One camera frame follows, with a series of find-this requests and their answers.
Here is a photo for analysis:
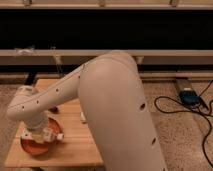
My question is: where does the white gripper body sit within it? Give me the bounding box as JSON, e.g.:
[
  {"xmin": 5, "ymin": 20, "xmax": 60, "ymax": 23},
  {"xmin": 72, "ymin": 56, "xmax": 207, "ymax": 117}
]
[{"xmin": 21, "ymin": 128, "xmax": 50, "ymax": 144}]

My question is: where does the white plastic bottle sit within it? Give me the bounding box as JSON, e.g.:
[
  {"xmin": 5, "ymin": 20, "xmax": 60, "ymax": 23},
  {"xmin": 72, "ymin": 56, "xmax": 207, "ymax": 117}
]
[{"xmin": 43, "ymin": 129, "xmax": 64, "ymax": 142}]

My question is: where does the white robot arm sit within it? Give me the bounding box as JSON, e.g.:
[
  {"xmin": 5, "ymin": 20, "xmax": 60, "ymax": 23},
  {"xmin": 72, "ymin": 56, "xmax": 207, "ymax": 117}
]
[{"xmin": 7, "ymin": 50, "xmax": 167, "ymax": 171}]

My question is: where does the orange ceramic bowl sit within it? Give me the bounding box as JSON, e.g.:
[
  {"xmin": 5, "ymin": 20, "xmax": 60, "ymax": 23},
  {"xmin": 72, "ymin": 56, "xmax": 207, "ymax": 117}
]
[{"xmin": 20, "ymin": 118, "xmax": 63, "ymax": 155}]

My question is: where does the dark red chili pepper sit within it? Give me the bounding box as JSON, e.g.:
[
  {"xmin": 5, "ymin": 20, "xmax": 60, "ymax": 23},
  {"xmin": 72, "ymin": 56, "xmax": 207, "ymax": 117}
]
[{"xmin": 48, "ymin": 106, "xmax": 59, "ymax": 113}]

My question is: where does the wooden table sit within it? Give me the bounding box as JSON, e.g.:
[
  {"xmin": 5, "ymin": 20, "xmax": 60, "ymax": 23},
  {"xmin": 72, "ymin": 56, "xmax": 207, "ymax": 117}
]
[{"xmin": 4, "ymin": 78, "xmax": 105, "ymax": 169}]

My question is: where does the blue power adapter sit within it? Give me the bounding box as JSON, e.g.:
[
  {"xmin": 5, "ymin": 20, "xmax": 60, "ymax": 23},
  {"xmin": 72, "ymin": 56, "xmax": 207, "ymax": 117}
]
[{"xmin": 179, "ymin": 89, "xmax": 199, "ymax": 106}]

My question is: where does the black cable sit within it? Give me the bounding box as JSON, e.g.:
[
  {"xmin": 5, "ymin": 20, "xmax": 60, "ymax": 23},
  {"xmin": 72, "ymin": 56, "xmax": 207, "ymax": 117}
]
[{"xmin": 153, "ymin": 79, "xmax": 213, "ymax": 169}]

